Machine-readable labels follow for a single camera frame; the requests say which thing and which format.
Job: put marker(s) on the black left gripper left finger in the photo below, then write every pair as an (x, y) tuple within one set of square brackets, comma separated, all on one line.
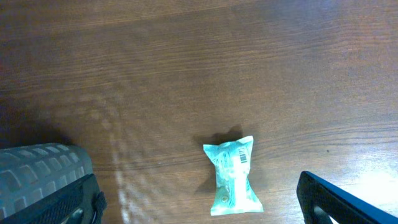
[(80, 202)]

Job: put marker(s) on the mint green pack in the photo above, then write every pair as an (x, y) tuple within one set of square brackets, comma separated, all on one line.
[(232, 162)]

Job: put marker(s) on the grey mesh basket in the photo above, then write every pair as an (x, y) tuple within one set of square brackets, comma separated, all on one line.
[(31, 173)]

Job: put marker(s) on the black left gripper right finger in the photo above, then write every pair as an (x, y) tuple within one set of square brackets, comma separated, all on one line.
[(323, 202)]

